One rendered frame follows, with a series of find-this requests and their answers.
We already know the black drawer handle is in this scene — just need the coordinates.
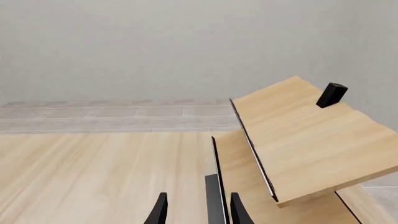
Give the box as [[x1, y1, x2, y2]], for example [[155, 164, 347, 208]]
[[315, 82, 349, 109]]

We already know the pale wooden cabinet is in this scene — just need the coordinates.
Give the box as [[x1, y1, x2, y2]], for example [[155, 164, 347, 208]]
[[205, 130, 398, 224]]

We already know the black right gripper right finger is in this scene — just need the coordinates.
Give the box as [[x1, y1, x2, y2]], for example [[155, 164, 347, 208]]
[[229, 192, 256, 224]]

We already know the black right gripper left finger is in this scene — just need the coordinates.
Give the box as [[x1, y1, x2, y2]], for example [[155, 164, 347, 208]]
[[143, 192, 169, 224]]

